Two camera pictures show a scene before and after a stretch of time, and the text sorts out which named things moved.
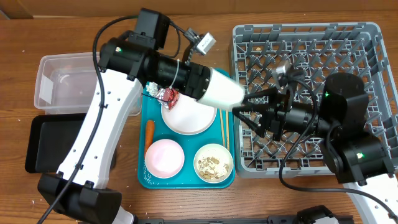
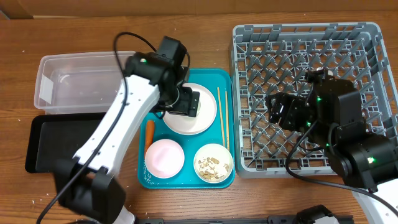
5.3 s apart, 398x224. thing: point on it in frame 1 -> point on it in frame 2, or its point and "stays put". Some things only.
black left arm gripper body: x=185 y=74 -> x=183 y=105
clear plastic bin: x=66 y=84 stays put
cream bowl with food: x=213 y=163 stays put
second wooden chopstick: x=227 y=130 stays put
